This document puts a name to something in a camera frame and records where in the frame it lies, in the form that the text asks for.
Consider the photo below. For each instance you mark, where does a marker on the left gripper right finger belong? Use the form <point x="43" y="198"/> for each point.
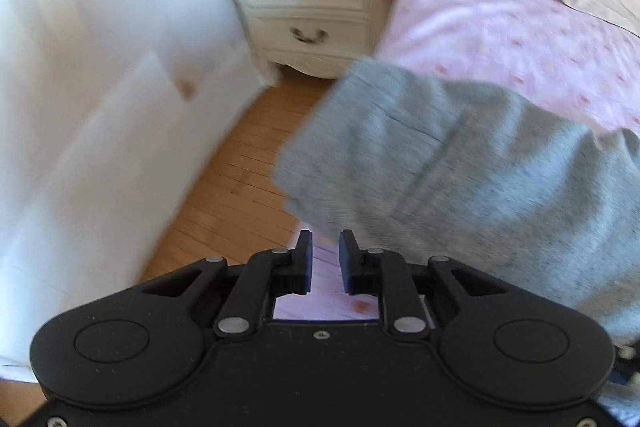
<point x="386" y="276"/>

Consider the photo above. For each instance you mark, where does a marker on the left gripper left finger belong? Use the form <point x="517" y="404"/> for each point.
<point x="265" y="277"/>

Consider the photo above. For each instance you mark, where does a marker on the grey knit pants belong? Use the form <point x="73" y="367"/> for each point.
<point x="476" y="172"/>

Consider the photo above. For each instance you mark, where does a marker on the lower nightstand drawer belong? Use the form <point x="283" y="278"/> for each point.
<point x="342" y="38"/>

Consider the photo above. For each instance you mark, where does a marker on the pink patterned bed sheet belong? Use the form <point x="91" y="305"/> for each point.
<point x="566" y="62"/>

